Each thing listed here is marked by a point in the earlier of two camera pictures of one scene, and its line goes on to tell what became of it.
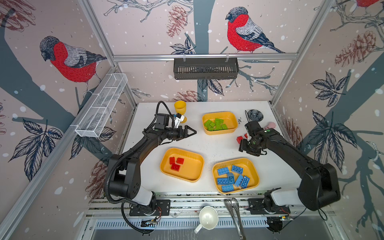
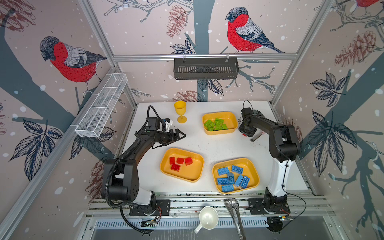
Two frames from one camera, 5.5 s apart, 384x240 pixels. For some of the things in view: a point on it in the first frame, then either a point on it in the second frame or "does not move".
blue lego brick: [245, 181] does not move
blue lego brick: [240, 178] does not move
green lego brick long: [210, 125] does not move
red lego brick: [180, 160] does not move
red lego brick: [239, 139] -> [188, 161]
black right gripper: [242, 145] -> [248, 133]
